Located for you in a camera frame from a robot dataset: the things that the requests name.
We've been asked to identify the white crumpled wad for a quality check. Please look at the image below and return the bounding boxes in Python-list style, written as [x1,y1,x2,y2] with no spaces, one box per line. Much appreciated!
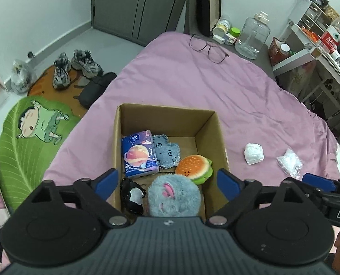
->
[244,143,264,165]

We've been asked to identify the white-lidded jar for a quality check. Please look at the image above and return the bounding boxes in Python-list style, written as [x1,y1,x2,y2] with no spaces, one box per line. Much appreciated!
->
[213,17,232,35]

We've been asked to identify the large clear water jug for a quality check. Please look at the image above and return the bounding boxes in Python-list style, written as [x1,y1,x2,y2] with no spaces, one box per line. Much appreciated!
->
[234,11,271,60]

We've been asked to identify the grey fluffy plush toy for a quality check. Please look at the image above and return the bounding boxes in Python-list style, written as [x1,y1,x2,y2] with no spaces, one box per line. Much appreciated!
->
[147,174,202,217]

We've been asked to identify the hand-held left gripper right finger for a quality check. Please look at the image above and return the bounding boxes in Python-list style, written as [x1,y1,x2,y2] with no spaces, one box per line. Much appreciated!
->
[208,168,300,227]

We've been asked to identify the person's right hand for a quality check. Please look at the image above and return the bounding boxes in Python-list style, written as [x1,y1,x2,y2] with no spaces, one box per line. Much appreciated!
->
[331,231,340,275]

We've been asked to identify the red label water bottle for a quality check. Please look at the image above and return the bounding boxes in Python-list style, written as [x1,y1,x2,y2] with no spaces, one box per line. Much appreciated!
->
[320,13,340,54]

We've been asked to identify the burger plush toy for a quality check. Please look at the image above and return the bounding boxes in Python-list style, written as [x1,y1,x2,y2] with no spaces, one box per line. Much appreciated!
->
[175,155,213,185]

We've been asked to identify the green leaf cartoon rug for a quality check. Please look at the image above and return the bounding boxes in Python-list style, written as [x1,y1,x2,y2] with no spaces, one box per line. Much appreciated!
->
[0,96,82,213]

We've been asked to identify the denim fabric patch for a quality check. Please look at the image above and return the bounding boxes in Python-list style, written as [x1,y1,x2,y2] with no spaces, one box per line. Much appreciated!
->
[153,134,181,170]

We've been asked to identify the dark-framed eyeglasses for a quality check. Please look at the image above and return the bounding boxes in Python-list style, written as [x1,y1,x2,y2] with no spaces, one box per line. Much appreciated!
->
[189,33,229,64]

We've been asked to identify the black slippers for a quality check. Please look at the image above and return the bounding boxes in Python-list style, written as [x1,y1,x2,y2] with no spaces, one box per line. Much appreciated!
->
[80,72,118,110]

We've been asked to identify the filled clear plastic bag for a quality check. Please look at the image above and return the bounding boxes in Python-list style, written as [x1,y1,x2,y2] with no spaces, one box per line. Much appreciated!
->
[11,59,33,94]

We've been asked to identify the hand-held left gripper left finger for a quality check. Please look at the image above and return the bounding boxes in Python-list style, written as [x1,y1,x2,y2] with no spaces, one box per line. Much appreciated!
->
[29,168,130,227]

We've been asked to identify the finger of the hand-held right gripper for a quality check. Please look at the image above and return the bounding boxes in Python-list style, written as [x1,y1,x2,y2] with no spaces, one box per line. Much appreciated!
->
[283,177,335,204]
[302,173,340,193]

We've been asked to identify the white-framed black desk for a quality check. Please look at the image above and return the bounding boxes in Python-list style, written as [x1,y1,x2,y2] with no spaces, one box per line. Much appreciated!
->
[272,23,340,144]

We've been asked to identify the printed paper bag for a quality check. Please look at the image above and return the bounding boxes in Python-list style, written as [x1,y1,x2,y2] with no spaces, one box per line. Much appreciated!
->
[287,61,317,98]

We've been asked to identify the blue tissue pack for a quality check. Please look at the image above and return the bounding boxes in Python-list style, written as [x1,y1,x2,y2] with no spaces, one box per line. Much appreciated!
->
[121,130,160,178]

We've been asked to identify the grey sneaker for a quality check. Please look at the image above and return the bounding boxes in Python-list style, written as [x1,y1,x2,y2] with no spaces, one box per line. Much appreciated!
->
[53,52,72,89]
[71,49,104,79]

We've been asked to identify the white drawer organiser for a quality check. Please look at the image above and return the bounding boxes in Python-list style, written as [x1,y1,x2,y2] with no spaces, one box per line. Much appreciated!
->
[297,0,340,35]

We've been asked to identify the long black cardboard lid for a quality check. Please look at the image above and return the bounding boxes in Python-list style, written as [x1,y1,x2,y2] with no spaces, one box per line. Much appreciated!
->
[196,0,222,36]

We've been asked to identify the brown cardboard box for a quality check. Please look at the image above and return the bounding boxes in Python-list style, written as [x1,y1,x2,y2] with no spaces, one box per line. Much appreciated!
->
[108,103,231,226]

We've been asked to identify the pink bed cover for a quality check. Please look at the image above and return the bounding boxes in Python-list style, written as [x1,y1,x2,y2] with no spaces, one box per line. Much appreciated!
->
[0,31,340,275]

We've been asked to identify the brown floor rug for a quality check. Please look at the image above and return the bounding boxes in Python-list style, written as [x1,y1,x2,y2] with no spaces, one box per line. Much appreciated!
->
[27,63,108,104]

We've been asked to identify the grey door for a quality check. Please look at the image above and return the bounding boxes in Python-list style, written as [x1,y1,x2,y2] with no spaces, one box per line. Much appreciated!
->
[91,0,192,47]

